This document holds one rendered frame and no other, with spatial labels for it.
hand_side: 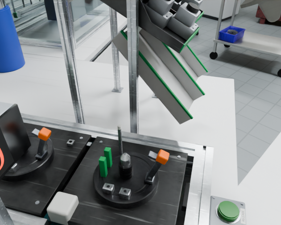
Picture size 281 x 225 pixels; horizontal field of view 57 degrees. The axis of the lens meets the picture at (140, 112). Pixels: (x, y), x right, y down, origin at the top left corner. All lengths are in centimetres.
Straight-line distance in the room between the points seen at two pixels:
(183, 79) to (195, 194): 34
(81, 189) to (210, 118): 55
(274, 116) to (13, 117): 247
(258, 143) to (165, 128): 148
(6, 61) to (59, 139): 71
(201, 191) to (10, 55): 104
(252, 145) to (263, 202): 152
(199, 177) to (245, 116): 196
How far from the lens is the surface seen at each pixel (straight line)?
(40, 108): 105
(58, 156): 66
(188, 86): 78
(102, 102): 102
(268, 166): 84
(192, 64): 91
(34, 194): 60
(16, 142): 37
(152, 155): 50
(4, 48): 133
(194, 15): 64
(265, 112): 268
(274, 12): 57
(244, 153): 216
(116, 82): 107
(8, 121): 35
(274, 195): 78
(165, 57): 77
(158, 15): 64
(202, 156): 67
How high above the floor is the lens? 142
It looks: 36 degrees down
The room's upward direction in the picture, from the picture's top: straight up
